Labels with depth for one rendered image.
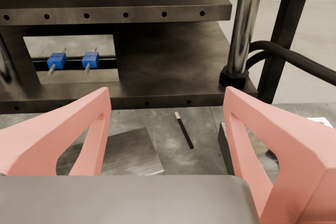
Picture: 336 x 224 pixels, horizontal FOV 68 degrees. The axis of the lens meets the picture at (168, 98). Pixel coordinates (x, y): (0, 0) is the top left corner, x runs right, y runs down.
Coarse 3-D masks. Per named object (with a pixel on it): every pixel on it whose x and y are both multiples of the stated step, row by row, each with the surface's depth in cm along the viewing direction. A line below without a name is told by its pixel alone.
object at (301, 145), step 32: (224, 96) 13; (256, 128) 9; (288, 128) 7; (320, 128) 7; (256, 160) 11; (288, 160) 7; (320, 160) 5; (256, 192) 10; (288, 192) 7; (320, 192) 6
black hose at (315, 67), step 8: (264, 40) 78; (256, 48) 81; (264, 48) 78; (272, 48) 75; (280, 48) 74; (280, 56) 74; (288, 56) 72; (296, 56) 71; (296, 64) 71; (304, 64) 70; (312, 64) 69; (312, 72) 69; (320, 72) 68
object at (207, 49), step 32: (0, 32) 120; (128, 32) 120; (160, 32) 120; (192, 32) 120; (32, 64) 96; (128, 64) 96; (160, 64) 96; (192, 64) 96; (224, 64) 96; (0, 96) 80; (32, 96) 80; (64, 96) 80; (128, 96) 80; (160, 96) 81; (192, 96) 82; (256, 96) 83
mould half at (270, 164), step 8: (320, 120) 60; (224, 128) 58; (248, 128) 58; (224, 136) 57; (248, 136) 56; (256, 136) 56; (224, 144) 57; (256, 144) 45; (264, 144) 45; (224, 152) 57; (256, 152) 43; (264, 152) 43; (272, 152) 43; (224, 160) 58; (264, 160) 42; (272, 160) 42; (232, 168) 52; (264, 168) 41; (272, 168) 41; (272, 176) 40; (272, 184) 39
